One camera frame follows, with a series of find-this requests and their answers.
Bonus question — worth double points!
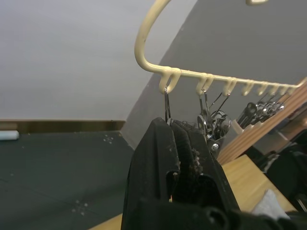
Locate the light blue cylinder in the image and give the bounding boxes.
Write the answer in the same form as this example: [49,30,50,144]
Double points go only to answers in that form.
[0,130,20,141]

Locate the cream clip hanger frame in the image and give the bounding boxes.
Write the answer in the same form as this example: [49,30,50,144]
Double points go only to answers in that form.
[134,0,307,97]

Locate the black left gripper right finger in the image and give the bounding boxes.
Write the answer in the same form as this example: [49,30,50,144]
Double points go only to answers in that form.
[188,124,241,216]

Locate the wooden skirting strip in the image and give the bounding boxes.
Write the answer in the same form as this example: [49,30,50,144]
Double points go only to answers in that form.
[0,119,126,133]

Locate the black-tipped metal hanger clip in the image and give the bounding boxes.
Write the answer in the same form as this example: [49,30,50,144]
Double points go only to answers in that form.
[236,92,286,127]

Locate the black ribbed sock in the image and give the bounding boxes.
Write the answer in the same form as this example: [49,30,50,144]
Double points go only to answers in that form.
[172,119,204,192]

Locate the white sock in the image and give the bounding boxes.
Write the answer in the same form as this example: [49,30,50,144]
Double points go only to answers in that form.
[251,188,291,220]

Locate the wooden stand beam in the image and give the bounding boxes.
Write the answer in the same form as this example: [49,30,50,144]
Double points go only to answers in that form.
[216,79,307,164]

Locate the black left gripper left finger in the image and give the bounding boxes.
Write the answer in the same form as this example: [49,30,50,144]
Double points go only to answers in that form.
[121,117,181,230]

